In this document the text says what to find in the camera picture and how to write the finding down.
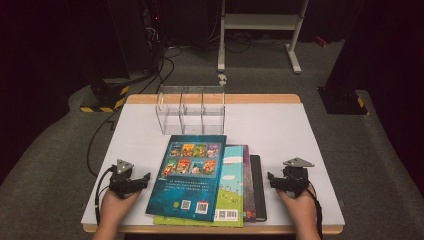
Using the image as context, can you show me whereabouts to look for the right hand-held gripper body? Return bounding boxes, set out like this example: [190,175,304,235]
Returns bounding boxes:
[280,157,315,198]

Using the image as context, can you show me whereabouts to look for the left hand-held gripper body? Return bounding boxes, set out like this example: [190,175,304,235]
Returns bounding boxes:
[109,159,142,200]

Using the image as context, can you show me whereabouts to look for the black hardcover book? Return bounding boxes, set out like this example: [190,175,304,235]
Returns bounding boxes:
[249,154,268,222]

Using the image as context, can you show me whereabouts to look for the blue picture book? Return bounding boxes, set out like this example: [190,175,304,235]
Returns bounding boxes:
[145,134,228,223]

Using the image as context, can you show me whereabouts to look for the green and sky-blue picture book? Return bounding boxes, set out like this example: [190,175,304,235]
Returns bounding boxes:
[153,145,245,228]

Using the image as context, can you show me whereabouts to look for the clear acrylic book rack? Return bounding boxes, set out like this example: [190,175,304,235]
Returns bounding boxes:
[155,85,226,136]

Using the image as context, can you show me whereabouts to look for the person's left hand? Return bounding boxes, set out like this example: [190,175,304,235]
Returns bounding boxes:
[99,189,142,230]

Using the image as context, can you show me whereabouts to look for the person's right hand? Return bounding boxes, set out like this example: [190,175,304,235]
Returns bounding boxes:
[276,185,318,232]

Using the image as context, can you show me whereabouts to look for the wooden table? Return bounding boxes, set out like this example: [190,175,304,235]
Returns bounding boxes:
[82,93,344,235]

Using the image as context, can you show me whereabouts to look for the black yellow striped base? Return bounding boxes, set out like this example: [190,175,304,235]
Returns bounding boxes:
[79,78,130,114]
[317,86,370,116]

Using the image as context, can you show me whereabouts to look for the black computer tower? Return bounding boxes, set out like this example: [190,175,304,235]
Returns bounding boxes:
[106,0,164,76]

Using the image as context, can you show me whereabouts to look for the white metal stand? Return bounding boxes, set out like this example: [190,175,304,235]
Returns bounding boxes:
[217,0,309,75]

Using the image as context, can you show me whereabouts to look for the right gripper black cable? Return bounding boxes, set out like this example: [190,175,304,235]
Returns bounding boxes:
[306,181,324,240]

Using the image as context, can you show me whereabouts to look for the black floor cable bundle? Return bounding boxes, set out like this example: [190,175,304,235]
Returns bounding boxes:
[138,46,183,95]

